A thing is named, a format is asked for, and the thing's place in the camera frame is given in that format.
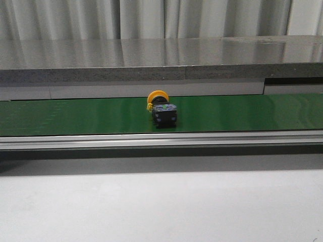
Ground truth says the grey stone countertop slab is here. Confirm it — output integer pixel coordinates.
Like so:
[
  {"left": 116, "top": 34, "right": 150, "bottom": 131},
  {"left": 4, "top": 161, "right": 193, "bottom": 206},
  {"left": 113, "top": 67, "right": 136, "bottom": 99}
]
[{"left": 1, "top": 36, "right": 322, "bottom": 86}]

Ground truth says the green conveyor belt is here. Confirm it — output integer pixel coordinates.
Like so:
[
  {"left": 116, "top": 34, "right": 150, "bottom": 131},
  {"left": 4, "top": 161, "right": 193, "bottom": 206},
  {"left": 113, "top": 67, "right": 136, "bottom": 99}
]
[{"left": 1, "top": 94, "right": 322, "bottom": 137}]

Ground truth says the white pleated curtain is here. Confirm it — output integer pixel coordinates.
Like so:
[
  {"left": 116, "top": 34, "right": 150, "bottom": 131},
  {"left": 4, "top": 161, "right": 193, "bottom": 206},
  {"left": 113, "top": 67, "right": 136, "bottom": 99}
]
[{"left": 1, "top": 1, "right": 322, "bottom": 40}]

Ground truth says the grey panel under countertop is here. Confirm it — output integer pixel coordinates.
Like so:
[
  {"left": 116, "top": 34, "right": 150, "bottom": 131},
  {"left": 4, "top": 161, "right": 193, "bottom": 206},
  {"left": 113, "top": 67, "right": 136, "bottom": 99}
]
[{"left": 1, "top": 77, "right": 322, "bottom": 100}]

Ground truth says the aluminium conveyor side rail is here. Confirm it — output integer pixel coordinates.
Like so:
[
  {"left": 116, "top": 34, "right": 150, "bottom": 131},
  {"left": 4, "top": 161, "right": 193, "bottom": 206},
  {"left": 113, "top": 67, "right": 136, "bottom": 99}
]
[{"left": 1, "top": 130, "right": 322, "bottom": 151}]

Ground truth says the yellow black push button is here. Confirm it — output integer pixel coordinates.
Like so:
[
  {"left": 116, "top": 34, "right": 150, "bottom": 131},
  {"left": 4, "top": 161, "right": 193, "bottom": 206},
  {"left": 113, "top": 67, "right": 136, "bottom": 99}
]
[{"left": 146, "top": 90, "right": 177, "bottom": 128}]

